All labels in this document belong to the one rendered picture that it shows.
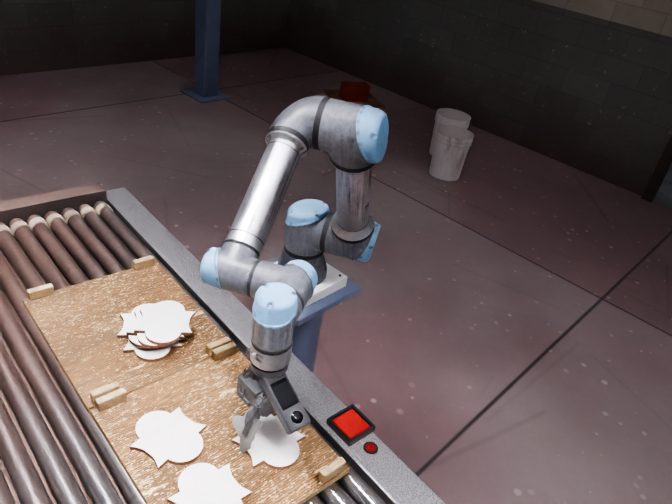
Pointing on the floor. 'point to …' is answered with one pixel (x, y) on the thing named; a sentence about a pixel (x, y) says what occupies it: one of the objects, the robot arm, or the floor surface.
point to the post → (206, 53)
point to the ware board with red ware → (360, 93)
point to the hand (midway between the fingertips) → (269, 438)
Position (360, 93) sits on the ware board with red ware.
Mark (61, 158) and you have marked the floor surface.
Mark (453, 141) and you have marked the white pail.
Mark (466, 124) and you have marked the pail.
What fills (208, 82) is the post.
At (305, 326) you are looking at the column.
